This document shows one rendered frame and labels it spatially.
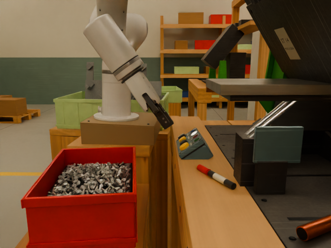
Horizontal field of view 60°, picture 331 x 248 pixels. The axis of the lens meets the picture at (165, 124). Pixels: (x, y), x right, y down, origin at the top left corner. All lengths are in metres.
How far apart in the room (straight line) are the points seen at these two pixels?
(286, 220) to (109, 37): 0.56
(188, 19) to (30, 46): 4.18
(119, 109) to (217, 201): 0.70
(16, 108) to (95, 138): 5.01
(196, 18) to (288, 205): 6.81
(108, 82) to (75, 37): 6.97
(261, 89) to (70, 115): 1.32
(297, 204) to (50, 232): 0.48
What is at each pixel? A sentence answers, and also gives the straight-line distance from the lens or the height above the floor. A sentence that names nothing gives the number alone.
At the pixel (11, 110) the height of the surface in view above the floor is 0.24.
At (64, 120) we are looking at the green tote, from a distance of 1.72.
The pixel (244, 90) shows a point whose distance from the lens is 0.50.
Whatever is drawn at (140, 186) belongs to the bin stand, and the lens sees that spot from 0.88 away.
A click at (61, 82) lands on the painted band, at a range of 8.26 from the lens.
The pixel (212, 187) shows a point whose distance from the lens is 0.64.
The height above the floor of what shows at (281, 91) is 1.12.
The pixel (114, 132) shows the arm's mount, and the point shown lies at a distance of 1.12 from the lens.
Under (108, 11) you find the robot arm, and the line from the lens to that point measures 0.86.
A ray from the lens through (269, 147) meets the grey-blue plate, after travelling 0.61.
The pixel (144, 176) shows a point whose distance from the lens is 1.13.
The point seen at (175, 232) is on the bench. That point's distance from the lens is 1.55.
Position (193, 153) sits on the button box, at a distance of 0.80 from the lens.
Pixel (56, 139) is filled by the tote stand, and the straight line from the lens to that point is 1.74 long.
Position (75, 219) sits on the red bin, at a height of 0.87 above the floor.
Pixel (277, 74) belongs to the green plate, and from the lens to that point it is 0.77.
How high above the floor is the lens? 1.17
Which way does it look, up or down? 12 degrees down
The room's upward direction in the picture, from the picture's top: straight up
